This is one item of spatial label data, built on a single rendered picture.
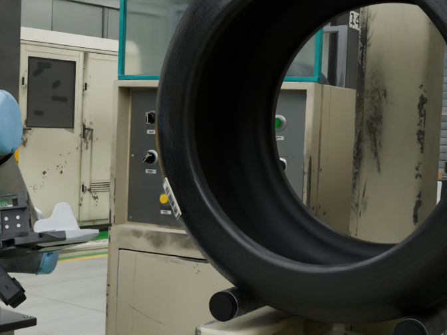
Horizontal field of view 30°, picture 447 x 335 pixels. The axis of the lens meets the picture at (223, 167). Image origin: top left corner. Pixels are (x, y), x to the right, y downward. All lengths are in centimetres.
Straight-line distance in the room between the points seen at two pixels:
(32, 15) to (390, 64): 982
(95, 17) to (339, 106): 1000
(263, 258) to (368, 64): 50
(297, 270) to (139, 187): 105
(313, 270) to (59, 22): 1043
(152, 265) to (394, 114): 83
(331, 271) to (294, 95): 86
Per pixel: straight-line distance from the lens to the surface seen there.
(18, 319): 193
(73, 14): 1163
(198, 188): 121
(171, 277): 205
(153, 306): 210
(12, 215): 123
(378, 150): 151
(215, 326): 127
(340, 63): 613
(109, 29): 1207
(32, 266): 184
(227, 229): 119
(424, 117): 149
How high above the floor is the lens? 117
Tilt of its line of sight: 3 degrees down
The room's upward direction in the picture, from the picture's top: 2 degrees clockwise
